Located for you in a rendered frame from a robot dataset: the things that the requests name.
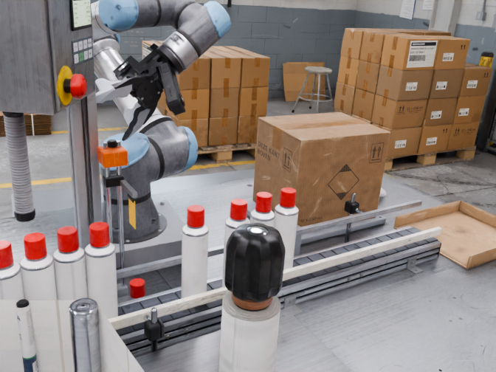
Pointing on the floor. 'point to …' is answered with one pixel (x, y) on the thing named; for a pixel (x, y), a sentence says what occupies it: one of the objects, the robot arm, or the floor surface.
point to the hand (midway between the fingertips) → (108, 125)
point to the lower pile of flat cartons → (38, 122)
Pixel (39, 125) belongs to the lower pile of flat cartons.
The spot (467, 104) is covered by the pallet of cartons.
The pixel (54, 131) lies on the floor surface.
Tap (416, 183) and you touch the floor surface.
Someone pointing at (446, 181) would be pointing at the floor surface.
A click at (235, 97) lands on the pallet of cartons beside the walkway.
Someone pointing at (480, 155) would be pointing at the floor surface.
